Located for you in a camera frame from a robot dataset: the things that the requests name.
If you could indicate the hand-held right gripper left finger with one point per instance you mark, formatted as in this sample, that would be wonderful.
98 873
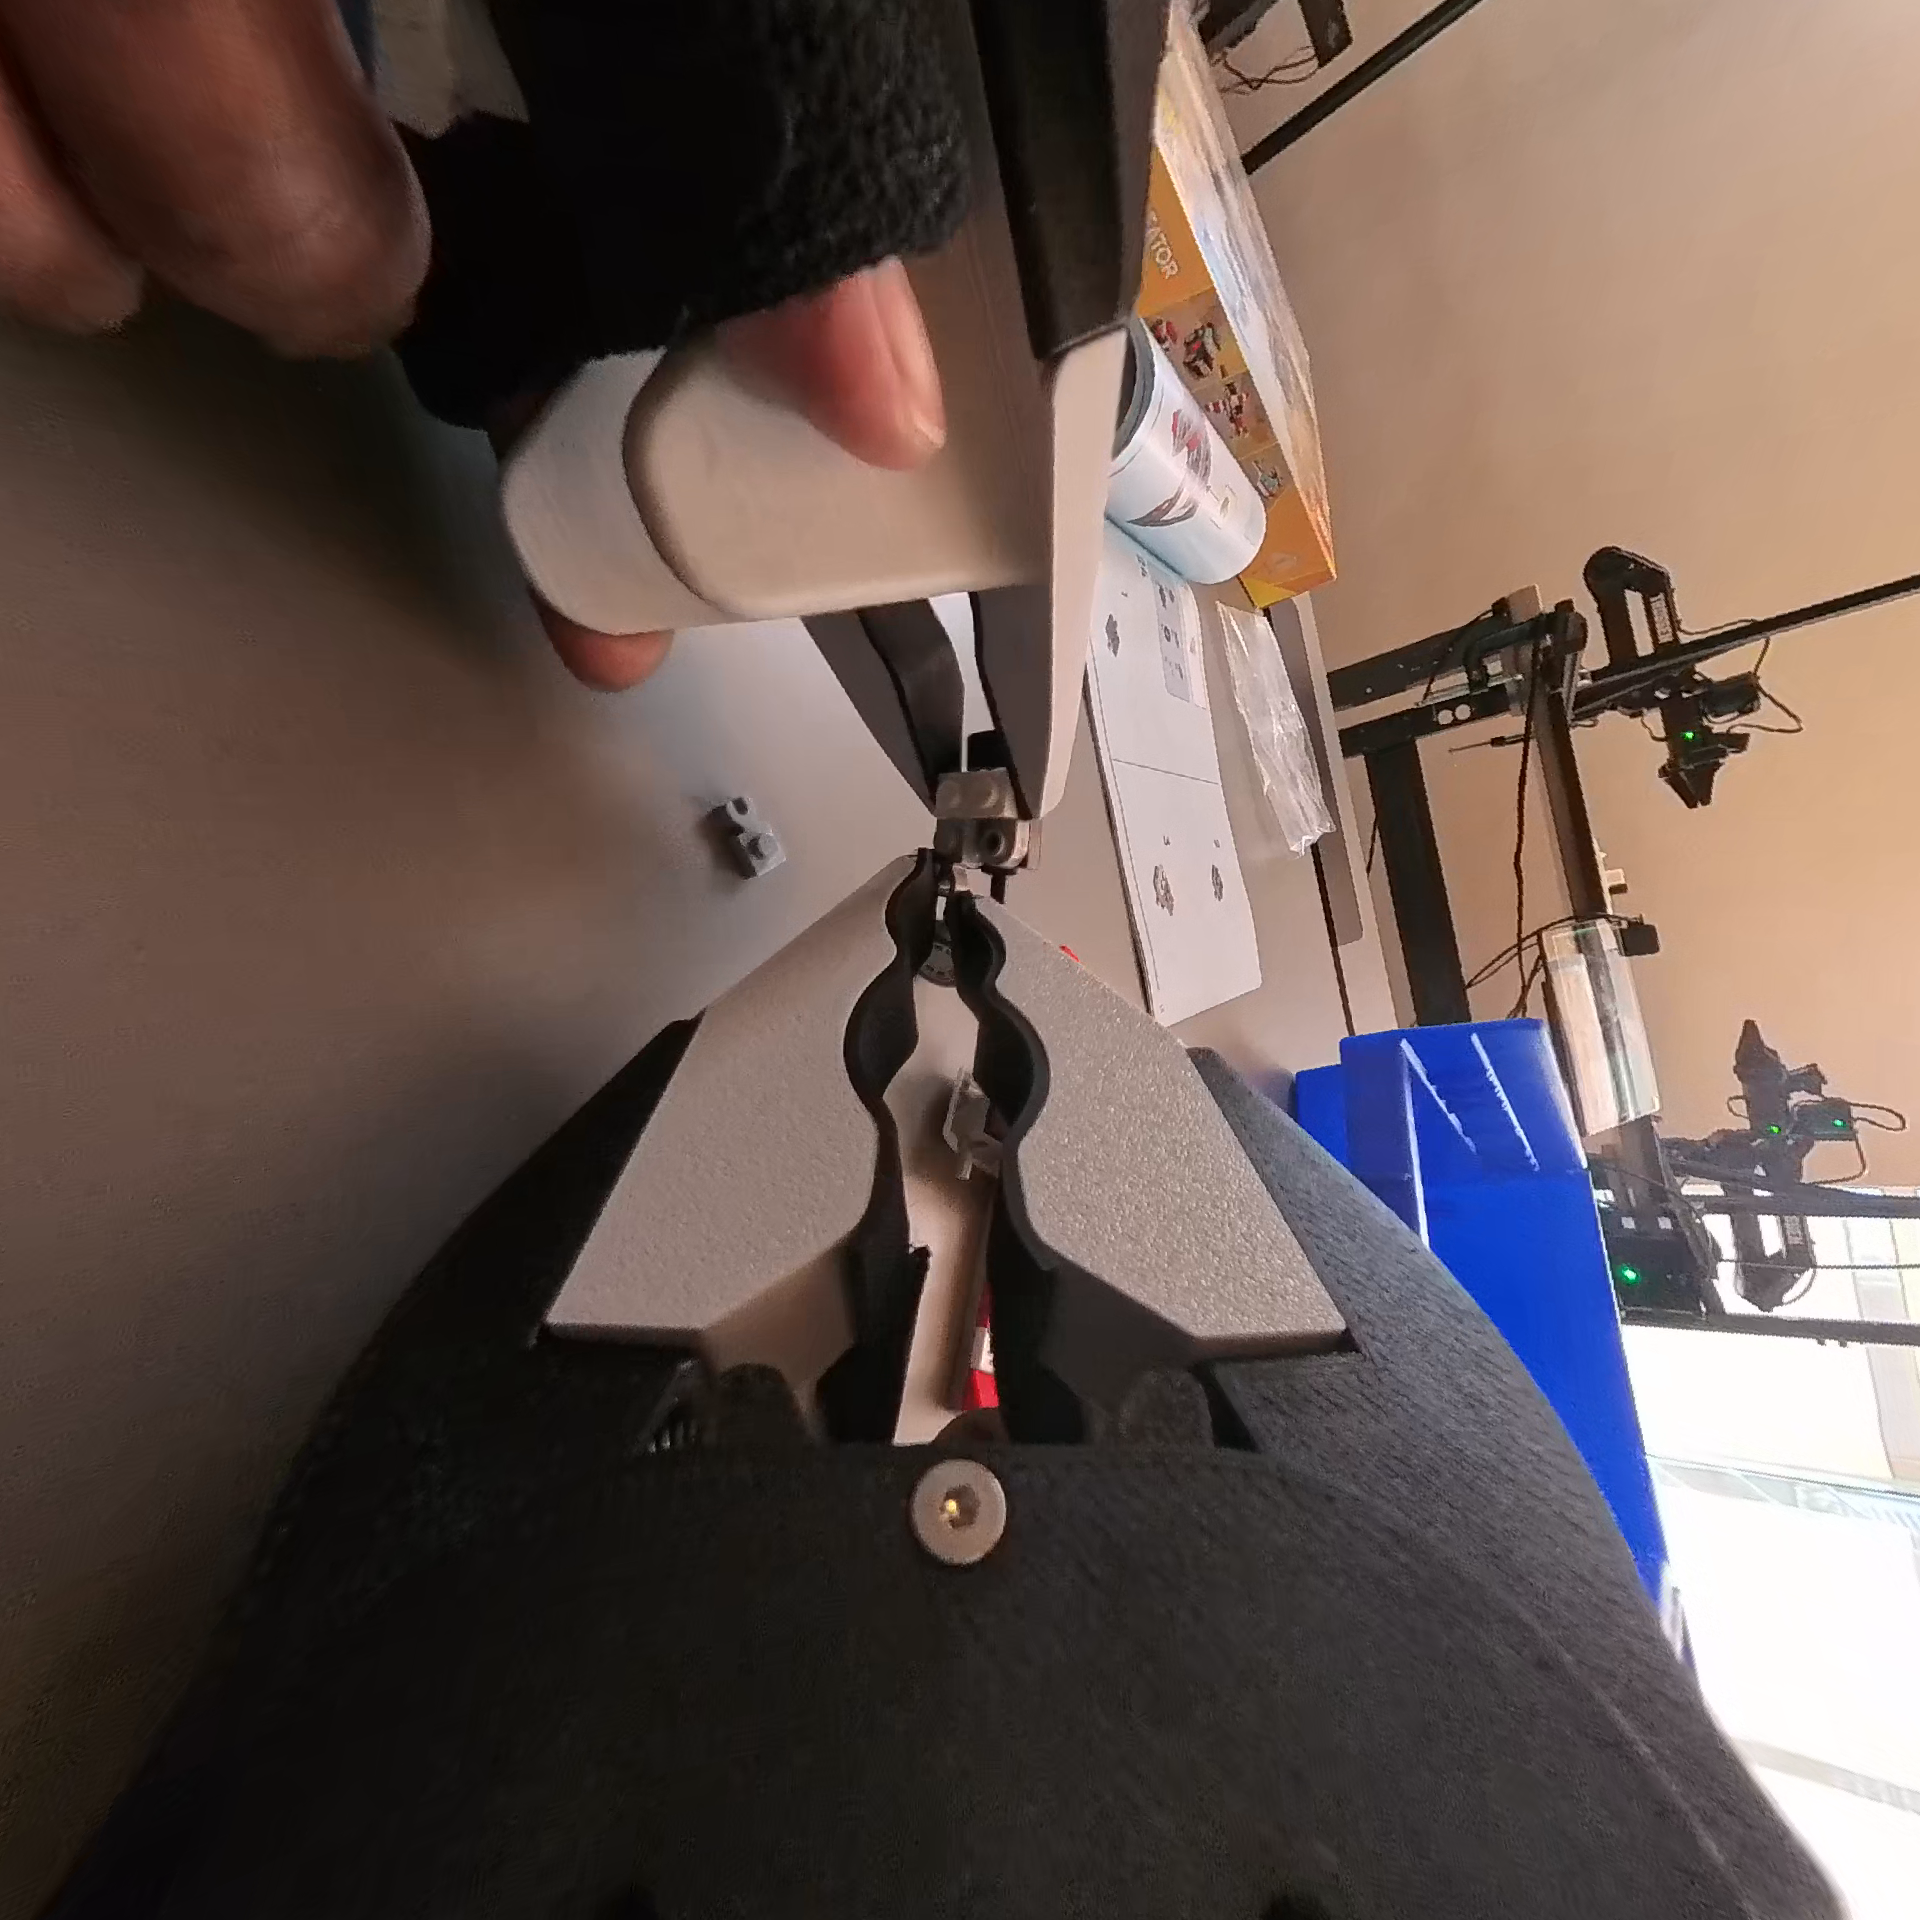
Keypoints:
721 1199

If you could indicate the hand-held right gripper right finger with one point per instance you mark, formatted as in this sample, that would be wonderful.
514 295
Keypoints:
1169 1199

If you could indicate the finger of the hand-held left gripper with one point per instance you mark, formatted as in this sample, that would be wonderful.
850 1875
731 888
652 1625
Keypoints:
900 696
1048 542

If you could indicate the black wheel with grey axle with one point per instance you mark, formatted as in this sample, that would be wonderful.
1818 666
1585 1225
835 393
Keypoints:
973 818

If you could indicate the red white toy brick airplane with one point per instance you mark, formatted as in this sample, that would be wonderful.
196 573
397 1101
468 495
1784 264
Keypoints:
990 1364

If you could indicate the grey desk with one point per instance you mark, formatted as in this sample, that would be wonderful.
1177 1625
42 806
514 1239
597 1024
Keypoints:
242 901

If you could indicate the person's left hand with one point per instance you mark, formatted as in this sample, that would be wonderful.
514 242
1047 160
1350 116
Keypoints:
210 152

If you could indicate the small grey toy brick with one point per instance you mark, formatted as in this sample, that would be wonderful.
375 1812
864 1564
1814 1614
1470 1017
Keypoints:
743 838

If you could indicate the white instruction booklet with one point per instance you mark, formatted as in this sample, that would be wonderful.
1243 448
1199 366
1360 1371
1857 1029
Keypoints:
1177 780

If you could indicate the orange toy brick cardboard box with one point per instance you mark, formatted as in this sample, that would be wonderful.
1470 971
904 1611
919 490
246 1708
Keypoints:
1243 334

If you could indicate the clear plastic bag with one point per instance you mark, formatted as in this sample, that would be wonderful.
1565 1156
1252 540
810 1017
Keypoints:
1276 722

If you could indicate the blue plastic bin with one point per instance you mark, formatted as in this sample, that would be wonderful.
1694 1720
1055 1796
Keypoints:
1501 1262

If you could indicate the black camera stand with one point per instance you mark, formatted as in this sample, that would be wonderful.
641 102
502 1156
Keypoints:
1634 618

